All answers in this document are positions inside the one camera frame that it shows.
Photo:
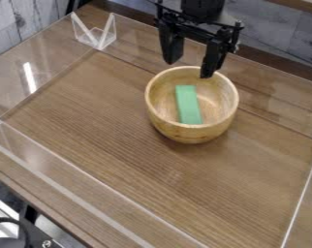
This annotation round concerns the clear acrylic corner bracket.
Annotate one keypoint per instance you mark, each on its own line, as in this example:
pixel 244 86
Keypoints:
pixel 96 38

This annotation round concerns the black table leg bracket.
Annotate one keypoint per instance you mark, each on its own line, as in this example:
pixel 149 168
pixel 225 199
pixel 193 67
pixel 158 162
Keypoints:
pixel 40 240

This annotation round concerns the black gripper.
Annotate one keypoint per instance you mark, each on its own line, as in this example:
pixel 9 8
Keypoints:
pixel 201 20

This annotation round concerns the round wooden bowl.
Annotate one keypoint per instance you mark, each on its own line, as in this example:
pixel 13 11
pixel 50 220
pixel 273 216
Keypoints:
pixel 218 101

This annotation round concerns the green rectangular stick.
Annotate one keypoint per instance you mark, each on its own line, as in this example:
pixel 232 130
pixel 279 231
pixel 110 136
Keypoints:
pixel 188 105

